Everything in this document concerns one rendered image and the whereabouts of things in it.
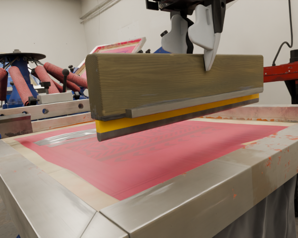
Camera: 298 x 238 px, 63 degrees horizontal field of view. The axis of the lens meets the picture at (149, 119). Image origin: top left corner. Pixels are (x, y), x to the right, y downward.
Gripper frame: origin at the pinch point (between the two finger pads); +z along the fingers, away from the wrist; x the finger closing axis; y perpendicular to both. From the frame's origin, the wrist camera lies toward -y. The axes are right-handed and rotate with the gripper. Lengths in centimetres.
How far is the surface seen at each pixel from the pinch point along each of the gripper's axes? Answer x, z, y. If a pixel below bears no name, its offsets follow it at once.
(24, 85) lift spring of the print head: -98, -3, 6
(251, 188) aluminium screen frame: 15.0, 12.4, 12.7
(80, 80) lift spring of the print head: -106, -4, -25
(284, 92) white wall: -70, 21, -200
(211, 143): -0.8, 13.9, -2.4
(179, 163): 1.8, 13.9, 8.2
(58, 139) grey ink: -35.2, 13.5, 13.0
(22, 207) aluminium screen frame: 6.4, 10.5, 28.8
